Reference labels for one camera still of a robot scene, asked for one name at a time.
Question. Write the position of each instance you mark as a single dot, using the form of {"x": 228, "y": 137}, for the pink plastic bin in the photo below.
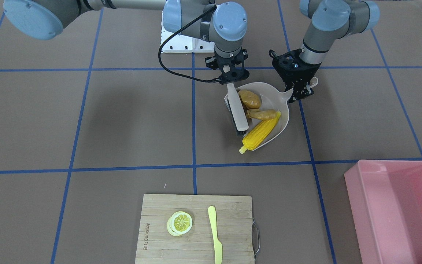
{"x": 386, "y": 203}

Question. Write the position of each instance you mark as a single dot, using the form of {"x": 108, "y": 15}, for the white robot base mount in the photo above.
{"x": 186, "y": 44}

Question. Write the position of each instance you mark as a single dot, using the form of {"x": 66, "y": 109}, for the bamboo cutting board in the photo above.
{"x": 234, "y": 226}

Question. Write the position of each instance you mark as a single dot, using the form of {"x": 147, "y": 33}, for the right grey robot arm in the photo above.
{"x": 224, "y": 25}

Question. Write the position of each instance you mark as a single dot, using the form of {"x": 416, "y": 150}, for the yellow toy corn cob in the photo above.
{"x": 253, "y": 139}

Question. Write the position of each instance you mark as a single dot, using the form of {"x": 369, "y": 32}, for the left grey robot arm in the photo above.
{"x": 330, "y": 20}

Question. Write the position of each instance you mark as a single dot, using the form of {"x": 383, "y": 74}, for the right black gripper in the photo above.
{"x": 239, "y": 62}

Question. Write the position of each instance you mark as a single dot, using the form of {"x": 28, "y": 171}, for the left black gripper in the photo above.
{"x": 304, "y": 74}

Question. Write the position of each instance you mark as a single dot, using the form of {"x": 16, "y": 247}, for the beige plastic dustpan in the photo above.
{"x": 271, "y": 98}

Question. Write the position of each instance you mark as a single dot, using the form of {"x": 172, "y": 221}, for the yellow plastic knife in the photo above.
{"x": 218, "y": 248}

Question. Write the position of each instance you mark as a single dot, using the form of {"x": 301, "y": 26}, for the tan toy ginger root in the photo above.
{"x": 261, "y": 114}

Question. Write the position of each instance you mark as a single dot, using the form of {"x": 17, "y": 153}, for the yellow lemon slices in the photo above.
{"x": 179, "y": 223}

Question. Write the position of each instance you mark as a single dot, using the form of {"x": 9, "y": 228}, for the brown toy potato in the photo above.
{"x": 249, "y": 99}

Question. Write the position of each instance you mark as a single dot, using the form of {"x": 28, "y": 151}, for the beige hand brush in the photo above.
{"x": 236, "y": 110}

